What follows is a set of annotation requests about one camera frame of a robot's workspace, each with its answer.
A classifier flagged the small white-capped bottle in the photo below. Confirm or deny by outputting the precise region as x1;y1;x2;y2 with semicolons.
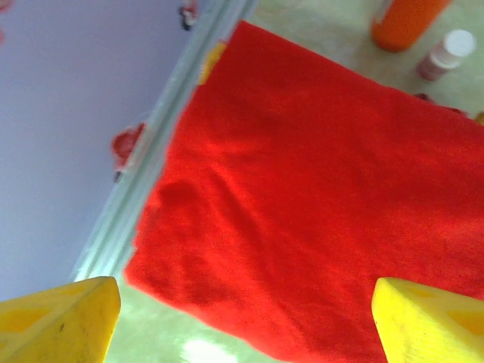
415;29;476;82

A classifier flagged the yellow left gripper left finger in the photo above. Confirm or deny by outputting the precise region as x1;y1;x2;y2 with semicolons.
0;276;123;363

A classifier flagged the red t-shirt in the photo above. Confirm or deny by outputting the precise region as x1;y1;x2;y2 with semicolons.
123;19;484;363

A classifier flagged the yellow folded t-shirt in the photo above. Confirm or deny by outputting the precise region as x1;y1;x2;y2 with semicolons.
196;42;228;86

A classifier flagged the orange bottle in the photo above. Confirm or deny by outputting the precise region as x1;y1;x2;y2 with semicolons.
371;0;453;53

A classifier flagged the aluminium frame side rail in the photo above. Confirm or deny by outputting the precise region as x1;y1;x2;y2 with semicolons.
71;0;262;284

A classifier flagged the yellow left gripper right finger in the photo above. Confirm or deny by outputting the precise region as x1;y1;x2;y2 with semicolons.
372;277;484;363

